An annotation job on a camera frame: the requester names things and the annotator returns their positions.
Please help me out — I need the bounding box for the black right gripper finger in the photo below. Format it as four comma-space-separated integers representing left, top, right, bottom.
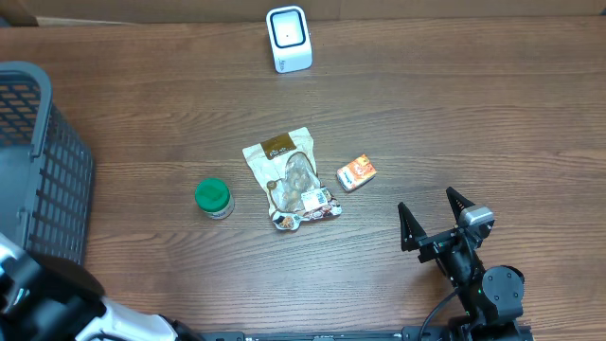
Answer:
446, 187, 474, 222
398, 202, 427, 251

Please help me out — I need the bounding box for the small orange box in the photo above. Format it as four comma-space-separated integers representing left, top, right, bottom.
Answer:
336, 154, 377, 192

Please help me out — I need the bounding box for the beige snack pouch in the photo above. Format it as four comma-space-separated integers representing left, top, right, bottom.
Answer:
242, 127, 342, 231

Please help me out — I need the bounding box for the green lid white jar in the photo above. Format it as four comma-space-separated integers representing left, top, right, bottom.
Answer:
194, 178, 235, 220

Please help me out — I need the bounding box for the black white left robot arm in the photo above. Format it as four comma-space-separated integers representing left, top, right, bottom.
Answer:
1, 236, 202, 341

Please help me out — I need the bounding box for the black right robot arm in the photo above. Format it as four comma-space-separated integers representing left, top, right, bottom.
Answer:
398, 188, 533, 341

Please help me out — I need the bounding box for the white barcode scanner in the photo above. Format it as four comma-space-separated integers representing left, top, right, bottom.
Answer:
266, 5, 313, 74

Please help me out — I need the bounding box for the grey plastic mesh basket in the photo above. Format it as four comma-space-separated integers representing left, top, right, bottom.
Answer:
1, 62, 95, 264

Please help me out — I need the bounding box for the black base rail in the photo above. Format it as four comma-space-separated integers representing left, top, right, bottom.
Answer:
198, 324, 534, 341

